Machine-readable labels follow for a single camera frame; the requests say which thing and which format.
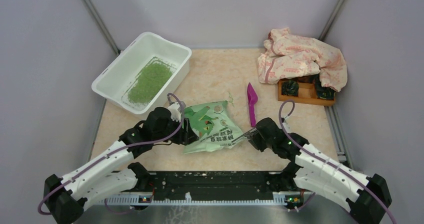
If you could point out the wooden tray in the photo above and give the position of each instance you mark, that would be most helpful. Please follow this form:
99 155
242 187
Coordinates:
307 93

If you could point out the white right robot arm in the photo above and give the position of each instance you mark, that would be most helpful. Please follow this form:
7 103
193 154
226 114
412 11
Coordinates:
365 198

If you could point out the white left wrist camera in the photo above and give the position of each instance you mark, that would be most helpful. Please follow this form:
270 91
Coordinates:
175 112

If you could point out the black bag clip strip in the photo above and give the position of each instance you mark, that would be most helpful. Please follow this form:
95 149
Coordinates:
243 135

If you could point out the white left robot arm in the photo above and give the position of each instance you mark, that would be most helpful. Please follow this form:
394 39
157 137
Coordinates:
115 170

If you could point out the dark patterned item left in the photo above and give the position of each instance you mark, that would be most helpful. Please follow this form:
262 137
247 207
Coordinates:
290 88

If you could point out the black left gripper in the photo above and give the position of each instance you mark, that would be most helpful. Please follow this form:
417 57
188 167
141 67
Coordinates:
187 135

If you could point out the dark patterned item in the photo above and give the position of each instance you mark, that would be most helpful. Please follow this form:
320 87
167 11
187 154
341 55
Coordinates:
324 93
290 88

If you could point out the dark patterned item right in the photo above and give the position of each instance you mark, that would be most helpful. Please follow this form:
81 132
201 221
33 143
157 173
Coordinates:
324 93

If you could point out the green cat litter bag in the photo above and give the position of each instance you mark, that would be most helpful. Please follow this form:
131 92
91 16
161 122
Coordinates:
213 126

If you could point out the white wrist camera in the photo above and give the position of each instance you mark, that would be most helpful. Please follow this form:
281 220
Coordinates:
175 112
285 125

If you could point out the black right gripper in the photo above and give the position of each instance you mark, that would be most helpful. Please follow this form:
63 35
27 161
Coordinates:
255 141

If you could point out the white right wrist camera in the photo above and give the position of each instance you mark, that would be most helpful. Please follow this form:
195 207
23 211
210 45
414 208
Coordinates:
285 125

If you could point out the spilled green litter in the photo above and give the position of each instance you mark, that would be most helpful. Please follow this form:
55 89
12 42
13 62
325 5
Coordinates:
230 99

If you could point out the green litter in box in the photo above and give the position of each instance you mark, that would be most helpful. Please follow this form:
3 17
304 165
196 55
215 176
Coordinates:
150 81

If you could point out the pink patterned cloth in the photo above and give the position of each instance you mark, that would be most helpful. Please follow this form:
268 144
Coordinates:
289 56

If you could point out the white plastic litter box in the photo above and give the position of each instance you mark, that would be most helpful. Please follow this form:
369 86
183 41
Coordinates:
120 76

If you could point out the purple plastic scoop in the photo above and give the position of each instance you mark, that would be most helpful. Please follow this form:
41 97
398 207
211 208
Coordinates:
252 99

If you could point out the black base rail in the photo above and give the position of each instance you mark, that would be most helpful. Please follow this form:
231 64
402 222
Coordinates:
215 188

